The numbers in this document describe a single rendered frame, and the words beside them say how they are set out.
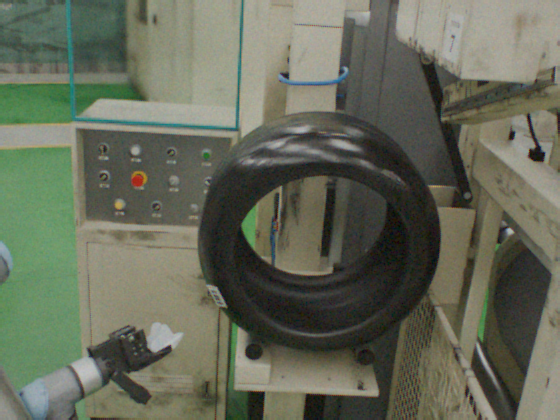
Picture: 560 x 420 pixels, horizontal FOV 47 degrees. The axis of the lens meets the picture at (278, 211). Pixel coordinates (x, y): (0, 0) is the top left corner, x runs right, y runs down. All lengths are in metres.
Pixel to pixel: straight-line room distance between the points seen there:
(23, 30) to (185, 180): 8.25
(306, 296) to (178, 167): 0.70
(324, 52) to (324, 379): 0.85
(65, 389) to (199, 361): 1.20
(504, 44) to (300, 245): 0.95
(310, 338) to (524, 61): 0.80
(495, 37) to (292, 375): 0.99
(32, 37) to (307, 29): 8.80
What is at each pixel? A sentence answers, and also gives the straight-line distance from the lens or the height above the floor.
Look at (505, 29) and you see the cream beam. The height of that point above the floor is 1.72.
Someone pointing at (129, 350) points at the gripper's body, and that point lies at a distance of 1.40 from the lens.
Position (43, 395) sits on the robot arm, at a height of 1.00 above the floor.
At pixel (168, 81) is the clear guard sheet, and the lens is 2.14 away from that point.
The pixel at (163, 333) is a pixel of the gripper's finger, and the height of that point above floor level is 1.03.
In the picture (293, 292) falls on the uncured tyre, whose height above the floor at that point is 0.94.
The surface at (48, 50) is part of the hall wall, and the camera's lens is 10.40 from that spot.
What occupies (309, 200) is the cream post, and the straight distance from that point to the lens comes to 1.83.
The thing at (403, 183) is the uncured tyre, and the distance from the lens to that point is 1.43.
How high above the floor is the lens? 1.80
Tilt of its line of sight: 21 degrees down
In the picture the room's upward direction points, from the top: 4 degrees clockwise
